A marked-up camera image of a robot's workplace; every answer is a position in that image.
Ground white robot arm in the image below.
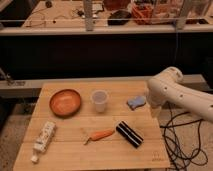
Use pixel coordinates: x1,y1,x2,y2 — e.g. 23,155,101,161
147,67,213,123

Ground blue sponge cloth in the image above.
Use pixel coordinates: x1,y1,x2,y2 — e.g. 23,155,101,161
127,96,146,110

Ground black striped block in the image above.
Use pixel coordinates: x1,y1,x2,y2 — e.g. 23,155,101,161
116,121,144,148

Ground orange toy carrot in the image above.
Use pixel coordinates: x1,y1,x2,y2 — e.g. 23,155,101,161
85,130,114,145

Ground translucent plastic cup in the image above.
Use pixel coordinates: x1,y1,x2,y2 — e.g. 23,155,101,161
91,90,108,113

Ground orange wooden bowl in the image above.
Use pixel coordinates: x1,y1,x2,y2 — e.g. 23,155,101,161
49,89,81,117

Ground orange crate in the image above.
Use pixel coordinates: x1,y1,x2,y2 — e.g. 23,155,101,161
132,4,153,25

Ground black object on bench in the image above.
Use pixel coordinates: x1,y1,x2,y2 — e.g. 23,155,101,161
107,10,131,26

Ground white toothpaste tube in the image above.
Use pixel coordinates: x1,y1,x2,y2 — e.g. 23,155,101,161
31,121,56,163

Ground black floor cables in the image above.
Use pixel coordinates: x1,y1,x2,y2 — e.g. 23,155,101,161
159,103,209,171

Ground grey metal post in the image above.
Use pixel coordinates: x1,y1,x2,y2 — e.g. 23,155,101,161
83,0,93,31

